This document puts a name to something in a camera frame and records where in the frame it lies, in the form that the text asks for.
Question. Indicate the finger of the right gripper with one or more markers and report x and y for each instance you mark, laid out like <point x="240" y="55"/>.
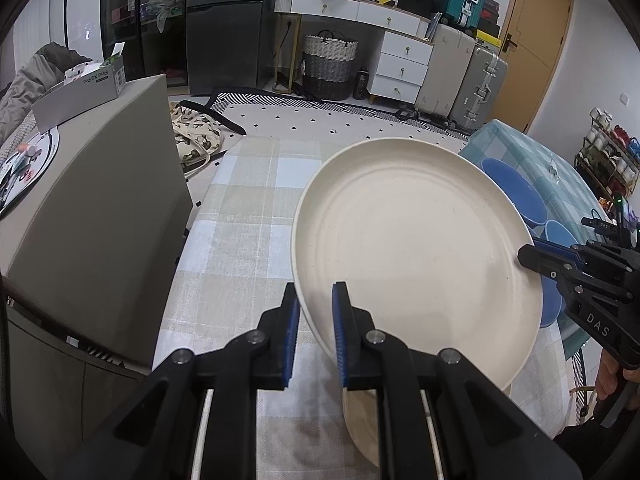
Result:
<point x="603" y="228"/>
<point x="549" y="259"/>

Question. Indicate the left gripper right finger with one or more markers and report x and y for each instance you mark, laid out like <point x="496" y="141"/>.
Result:
<point x="350" y="325"/>

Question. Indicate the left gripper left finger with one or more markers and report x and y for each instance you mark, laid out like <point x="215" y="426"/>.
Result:
<point x="284" y="336"/>

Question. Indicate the large blue bowl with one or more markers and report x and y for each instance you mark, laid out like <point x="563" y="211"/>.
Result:
<point x="553" y="302"/>

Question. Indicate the cream plate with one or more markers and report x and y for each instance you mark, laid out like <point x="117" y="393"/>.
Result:
<point x="360" y="409"/>
<point x="424" y="241"/>

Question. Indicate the person's right hand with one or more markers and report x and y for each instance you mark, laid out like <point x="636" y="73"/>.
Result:
<point x="606" y="381"/>

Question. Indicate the small blue bowl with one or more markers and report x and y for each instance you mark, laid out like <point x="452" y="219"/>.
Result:
<point x="556" y="233"/>

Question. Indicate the teal checked tablecloth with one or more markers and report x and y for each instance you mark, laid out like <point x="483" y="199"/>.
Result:
<point x="566" y="196"/>

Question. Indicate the blue bowl far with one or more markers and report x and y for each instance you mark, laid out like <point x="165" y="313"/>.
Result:
<point x="521" y="193"/>

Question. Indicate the shelf rack with cups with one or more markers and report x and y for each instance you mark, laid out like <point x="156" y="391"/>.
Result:
<point x="609" y="157"/>

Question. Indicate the silver suitcase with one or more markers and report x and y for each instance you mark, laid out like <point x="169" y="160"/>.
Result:
<point x="479" y="89"/>

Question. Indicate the grey cabinet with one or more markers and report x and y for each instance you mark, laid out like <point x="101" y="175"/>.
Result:
<point x="88" y="256"/>

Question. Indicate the patterned fabric bag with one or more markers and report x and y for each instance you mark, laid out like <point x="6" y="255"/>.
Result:
<point x="200" y="132"/>

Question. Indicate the wooden door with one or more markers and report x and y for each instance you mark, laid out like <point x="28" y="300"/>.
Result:
<point x="532" y="43"/>

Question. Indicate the dotted white rug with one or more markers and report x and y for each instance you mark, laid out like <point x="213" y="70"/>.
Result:
<point x="275" y="116"/>

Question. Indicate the beige suitcase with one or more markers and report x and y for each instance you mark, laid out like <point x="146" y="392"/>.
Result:
<point x="451" y="56"/>

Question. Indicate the black bottle on floor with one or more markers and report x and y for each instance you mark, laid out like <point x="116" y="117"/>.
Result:
<point x="360" y="91"/>

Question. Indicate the woven laundry basket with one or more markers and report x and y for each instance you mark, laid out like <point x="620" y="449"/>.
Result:
<point x="327" y="65"/>

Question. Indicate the white desk with drawers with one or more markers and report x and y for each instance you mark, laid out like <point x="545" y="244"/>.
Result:
<point x="392" y="44"/>

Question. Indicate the round white tray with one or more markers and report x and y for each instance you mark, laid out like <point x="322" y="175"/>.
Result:
<point x="22" y="169"/>

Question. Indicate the grey cardboard box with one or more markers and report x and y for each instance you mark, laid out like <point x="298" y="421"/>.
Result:
<point x="86" y="84"/>

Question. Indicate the black refrigerator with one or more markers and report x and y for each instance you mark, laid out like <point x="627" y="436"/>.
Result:
<point x="229" y="43"/>

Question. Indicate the grey jacket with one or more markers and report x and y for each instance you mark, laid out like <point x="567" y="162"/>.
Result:
<point x="42" y="72"/>

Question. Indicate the dark glass cabinet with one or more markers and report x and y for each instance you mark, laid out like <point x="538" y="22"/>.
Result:
<point x="154" y="35"/>

